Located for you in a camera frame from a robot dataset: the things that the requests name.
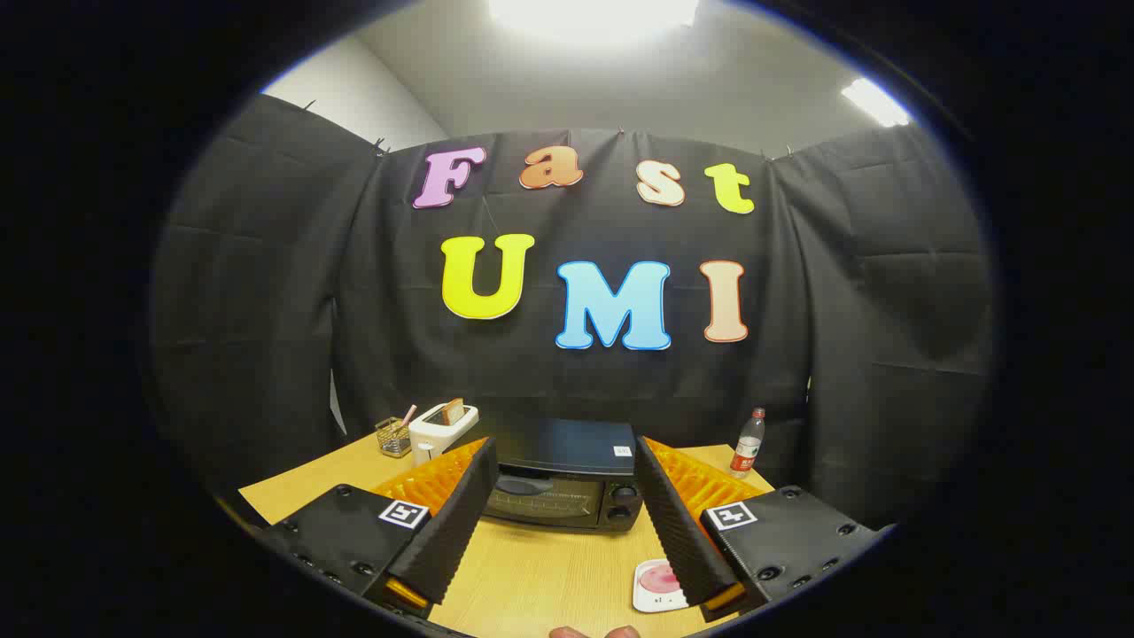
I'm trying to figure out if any black backdrop cloth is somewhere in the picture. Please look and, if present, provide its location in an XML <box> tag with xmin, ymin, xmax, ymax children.
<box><xmin>149</xmin><ymin>93</ymin><xmax>998</xmax><ymax>533</ymax></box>

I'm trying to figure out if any black toaster oven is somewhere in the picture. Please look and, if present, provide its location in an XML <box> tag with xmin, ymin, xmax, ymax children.
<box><xmin>483</xmin><ymin>418</ymin><xmax>645</xmax><ymax>533</ymax></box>

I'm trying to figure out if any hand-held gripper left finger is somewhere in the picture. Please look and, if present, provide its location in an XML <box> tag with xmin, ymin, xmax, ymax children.
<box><xmin>257</xmin><ymin>436</ymin><xmax>499</xmax><ymax>621</ymax></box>

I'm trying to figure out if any red label water bottle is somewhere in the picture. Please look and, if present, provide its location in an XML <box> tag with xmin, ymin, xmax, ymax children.
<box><xmin>729</xmin><ymin>408</ymin><xmax>766</xmax><ymax>479</ymax></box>

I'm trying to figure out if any white square plate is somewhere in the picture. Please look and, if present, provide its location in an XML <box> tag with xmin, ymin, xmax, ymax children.
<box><xmin>633</xmin><ymin>558</ymin><xmax>690</xmax><ymax>614</ymax></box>

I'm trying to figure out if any ceiling light panel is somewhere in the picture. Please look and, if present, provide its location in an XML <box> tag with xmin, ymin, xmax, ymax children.
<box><xmin>840</xmin><ymin>78</ymin><xmax>912</xmax><ymax>128</ymax></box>
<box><xmin>487</xmin><ymin>0</ymin><xmax>701</xmax><ymax>41</ymax></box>

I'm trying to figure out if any glass toaster oven door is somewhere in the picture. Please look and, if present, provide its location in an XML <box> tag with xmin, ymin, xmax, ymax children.
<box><xmin>485</xmin><ymin>472</ymin><xmax>608</xmax><ymax>530</ymax></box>

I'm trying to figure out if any white bread toaster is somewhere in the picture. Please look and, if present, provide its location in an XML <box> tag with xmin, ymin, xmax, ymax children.
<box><xmin>408</xmin><ymin>403</ymin><xmax>480</xmax><ymax>468</ymax></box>

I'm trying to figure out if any wire mesh holder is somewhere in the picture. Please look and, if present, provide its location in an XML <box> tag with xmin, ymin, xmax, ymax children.
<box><xmin>375</xmin><ymin>416</ymin><xmax>415</xmax><ymax>458</ymax></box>

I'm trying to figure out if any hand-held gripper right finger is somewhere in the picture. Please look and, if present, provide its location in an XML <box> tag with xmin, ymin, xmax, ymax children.
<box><xmin>634</xmin><ymin>436</ymin><xmax>891</xmax><ymax>623</ymax></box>

